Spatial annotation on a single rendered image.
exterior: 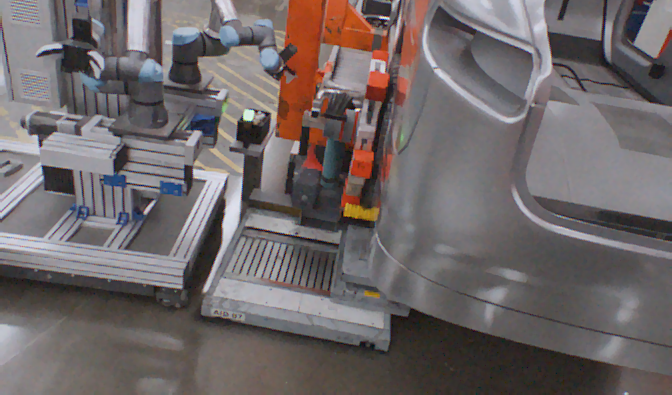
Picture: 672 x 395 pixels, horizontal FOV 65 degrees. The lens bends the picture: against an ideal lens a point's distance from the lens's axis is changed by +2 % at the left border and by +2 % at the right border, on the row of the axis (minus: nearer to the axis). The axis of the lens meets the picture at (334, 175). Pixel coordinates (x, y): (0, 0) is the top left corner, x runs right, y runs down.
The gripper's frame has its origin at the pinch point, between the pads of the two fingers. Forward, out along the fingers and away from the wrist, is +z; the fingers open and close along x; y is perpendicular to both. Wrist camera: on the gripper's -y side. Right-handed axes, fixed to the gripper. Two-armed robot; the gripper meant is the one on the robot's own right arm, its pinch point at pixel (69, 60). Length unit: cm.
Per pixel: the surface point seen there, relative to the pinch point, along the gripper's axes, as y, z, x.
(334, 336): 106, -13, -107
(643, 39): -8, -443, -593
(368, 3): 47, -516, -244
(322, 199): 79, -80, -107
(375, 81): -3, -32, -94
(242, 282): 108, -45, -69
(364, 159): 23, -19, -95
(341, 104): 11, -38, -86
